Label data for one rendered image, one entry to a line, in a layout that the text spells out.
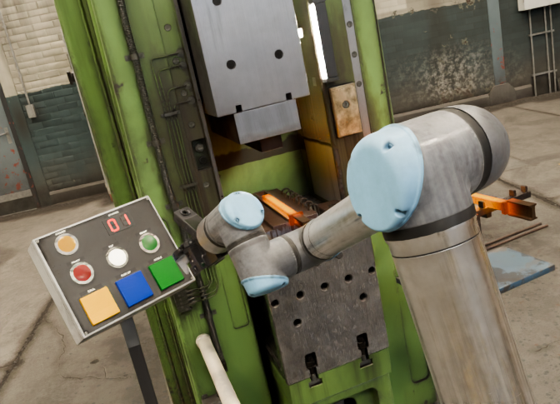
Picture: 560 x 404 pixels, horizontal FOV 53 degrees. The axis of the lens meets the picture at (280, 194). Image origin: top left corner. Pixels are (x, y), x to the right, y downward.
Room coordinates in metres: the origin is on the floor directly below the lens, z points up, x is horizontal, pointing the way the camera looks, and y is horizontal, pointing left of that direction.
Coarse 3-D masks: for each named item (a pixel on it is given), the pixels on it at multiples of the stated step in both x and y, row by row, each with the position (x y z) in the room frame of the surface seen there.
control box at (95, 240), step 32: (96, 224) 1.46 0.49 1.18; (160, 224) 1.54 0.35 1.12; (32, 256) 1.39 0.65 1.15; (64, 256) 1.37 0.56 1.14; (96, 256) 1.40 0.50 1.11; (128, 256) 1.44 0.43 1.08; (160, 256) 1.48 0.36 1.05; (64, 288) 1.32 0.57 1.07; (96, 288) 1.35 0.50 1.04; (64, 320) 1.33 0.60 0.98
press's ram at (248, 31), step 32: (192, 0) 1.68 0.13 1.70; (224, 0) 1.70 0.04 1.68; (256, 0) 1.73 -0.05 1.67; (288, 0) 1.75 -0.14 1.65; (192, 32) 1.74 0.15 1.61; (224, 32) 1.70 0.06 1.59; (256, 32) 1.72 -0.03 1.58; (288, 32) 1.75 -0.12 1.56; (192, 64) 1.86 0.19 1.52; (224, 64) 1.69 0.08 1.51; (256, 64) 1.72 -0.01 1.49; (288, 64) 1.74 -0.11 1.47; (224, 96) 1.69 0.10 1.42; (256, 96) 1.71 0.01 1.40; (288, 96) 1.77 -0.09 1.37
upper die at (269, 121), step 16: (240, 112) 1.69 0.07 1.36; (256, 112) 1.71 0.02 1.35; (272, 112) 1.72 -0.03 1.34; (288, 112) 1.73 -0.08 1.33; (224, 128) 1.86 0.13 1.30; (240, 128) 1.69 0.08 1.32; (256, 128) 1.70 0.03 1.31; (272, 128) 1.72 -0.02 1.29; (288, 128) 1.73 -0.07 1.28; (240, 144) 1.69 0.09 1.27
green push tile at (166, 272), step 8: (152, 264) 1.45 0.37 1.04; (160, 264) 1.45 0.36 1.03; (168, 264) 1.46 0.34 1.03; (176, 264) 1.47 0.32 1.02; (152, 272) 1.43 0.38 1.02; (160, 272) 1.44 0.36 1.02; (168, 272) 1.45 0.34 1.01; (176, 272) 1.46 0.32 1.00; (160, 280) 1.43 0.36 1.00; (168, 280) 1.43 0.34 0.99; (176, 280) 1.44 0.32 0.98; (160, 288) 1.41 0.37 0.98
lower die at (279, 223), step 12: (276, 192) 2.08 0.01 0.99; (264, 204) 1.96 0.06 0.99; (288, 204) 1.90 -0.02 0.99; (300, 204) 1.87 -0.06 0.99; (264, 216) 1.83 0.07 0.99; (276, 216) 1.80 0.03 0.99; (312, 216) 1.74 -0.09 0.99; (264, 228) 1.73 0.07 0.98; (276, 228) 1.70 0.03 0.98; (288, 228) 1.71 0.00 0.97
